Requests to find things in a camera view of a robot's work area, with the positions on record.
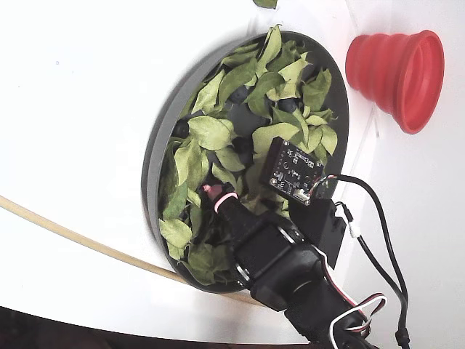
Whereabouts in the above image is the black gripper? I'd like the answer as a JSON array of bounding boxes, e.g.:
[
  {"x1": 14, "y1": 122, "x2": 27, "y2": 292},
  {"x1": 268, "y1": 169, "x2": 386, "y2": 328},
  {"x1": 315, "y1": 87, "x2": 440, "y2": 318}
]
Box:
[{"x1": 201, "y1": 183, "x2": 328, "y2": 312}]

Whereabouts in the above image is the grey round bowl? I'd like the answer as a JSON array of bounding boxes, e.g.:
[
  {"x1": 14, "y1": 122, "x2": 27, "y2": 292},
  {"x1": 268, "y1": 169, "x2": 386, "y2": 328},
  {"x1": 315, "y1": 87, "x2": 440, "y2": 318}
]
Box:
[{"x1": 140, "y1": 31, "x2": 350, "y2": 294}]

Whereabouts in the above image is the curved wooden strip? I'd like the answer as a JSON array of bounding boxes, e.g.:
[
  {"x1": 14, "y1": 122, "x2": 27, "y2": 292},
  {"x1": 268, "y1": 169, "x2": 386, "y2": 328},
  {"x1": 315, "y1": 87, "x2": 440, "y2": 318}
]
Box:
[{"x1": 0, "y1": 195, "x2": 272, "y2": 308}]

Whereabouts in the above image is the red collapsible silicone cup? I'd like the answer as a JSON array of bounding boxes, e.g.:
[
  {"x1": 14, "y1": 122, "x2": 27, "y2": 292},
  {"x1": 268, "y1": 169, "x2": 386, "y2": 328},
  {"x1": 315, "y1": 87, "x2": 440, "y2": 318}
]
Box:
[{"x1": 344, "y1": 29, "x2": 445, "y2": 135}]

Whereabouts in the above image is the black camera circuit board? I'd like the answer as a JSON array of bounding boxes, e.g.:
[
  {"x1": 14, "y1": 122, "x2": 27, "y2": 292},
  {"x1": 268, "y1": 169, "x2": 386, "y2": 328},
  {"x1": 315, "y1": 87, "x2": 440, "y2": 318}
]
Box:
[{"x1": 268, "y1": 137, "x2": 326, "y2": 206}]

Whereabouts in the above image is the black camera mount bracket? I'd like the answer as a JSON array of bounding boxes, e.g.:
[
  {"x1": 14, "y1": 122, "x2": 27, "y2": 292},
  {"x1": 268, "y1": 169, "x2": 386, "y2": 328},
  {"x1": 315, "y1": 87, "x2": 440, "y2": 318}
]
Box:
[{"x1": 288, "y1": 198, "x2": 347, "y2": 270}]

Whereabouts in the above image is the red white black servo wire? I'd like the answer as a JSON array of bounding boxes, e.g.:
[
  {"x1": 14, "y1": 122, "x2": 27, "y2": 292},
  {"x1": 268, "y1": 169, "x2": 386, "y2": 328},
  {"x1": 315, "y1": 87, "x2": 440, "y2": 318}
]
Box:
[{"x1": 323, "y1": 261, "x2": 389, "y2": 349}]

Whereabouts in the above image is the thick black cable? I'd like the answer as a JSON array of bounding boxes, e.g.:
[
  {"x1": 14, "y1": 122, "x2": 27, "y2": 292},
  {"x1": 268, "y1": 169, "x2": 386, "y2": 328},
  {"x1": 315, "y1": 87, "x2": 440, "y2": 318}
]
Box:
[{"x1": 319, "y1": 174, "x2": 413, "y2": 348}]

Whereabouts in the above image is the thin black cable white connector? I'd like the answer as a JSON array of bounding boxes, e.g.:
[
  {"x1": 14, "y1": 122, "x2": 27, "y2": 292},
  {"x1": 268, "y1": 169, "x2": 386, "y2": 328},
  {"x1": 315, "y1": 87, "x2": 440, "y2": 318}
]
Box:
[{"x1": 333, "y1": 201, "x2": 410, "y2": 313}]

